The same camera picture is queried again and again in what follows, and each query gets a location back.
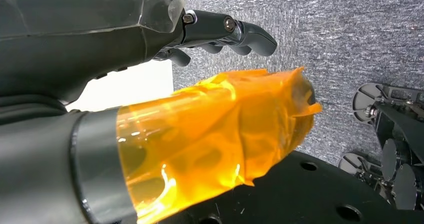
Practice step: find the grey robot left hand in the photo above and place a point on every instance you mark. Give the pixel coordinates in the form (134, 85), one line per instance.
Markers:
(82, 33)

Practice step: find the grey caster wheel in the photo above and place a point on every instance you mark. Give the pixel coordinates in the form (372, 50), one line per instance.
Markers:
(364, 103)
(352, 164)

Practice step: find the black round base plate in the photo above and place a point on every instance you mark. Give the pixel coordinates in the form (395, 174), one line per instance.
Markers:
(298, 196)

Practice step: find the black caster frame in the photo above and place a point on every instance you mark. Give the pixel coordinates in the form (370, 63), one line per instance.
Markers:
(400, 139)

